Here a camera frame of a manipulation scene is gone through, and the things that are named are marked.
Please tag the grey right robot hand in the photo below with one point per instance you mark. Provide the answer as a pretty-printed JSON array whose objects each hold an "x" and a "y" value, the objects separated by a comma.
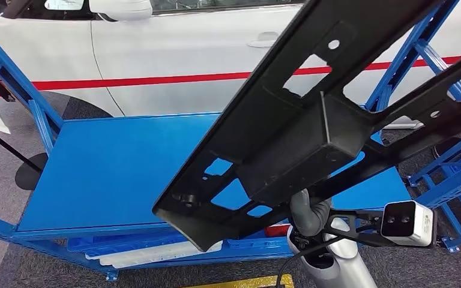
[{"x": 306, "y": 214}]

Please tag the black plastic plate frame part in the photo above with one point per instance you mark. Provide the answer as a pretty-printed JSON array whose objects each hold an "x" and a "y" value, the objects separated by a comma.
[{"x": 294, "y": 131}]

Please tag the blue metal shelf rack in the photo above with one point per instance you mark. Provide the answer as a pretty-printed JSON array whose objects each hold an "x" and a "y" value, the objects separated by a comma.
[{"x": 115, "y": 171}]

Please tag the yellow floor tape square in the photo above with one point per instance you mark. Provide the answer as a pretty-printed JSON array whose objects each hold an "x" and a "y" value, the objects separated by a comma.
[{"x": 246, "y": 283}]

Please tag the black round stanchion base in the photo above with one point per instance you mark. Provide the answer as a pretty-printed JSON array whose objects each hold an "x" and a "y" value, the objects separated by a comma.
[{"x": 441, "y": 151}]

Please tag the white plastic tray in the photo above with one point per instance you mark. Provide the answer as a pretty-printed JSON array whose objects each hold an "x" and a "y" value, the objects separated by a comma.
[{"x": 155, "y": 254}]

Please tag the white car with red stripe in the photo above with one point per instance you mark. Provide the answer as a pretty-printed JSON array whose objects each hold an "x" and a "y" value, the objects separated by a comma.
[{"x": 175, "y": 47}]

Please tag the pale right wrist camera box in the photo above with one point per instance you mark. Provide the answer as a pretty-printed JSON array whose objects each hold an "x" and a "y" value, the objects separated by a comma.
[{"x": 413, "y": 224}]

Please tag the black stanchion post with base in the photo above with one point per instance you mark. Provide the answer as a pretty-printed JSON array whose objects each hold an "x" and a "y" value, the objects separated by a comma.
[{"x": 27, "y": 177}]

